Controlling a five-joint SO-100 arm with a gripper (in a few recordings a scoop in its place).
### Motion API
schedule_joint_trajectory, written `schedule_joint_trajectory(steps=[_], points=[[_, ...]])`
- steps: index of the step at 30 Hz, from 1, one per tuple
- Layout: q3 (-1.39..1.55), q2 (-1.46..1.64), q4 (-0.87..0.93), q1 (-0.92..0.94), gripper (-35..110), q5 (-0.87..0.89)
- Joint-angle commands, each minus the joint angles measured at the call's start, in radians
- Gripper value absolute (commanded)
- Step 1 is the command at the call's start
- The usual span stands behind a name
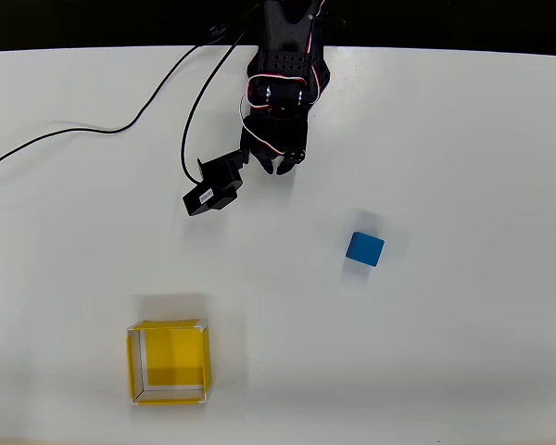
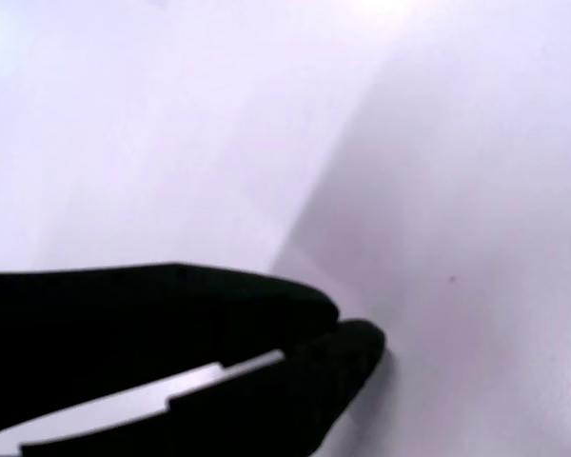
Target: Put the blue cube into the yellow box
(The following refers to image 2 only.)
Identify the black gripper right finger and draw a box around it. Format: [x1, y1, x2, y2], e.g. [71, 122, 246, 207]
[21, 319, 387, 457]

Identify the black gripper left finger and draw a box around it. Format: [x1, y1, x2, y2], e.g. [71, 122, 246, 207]
[0, 261, 340, 445]

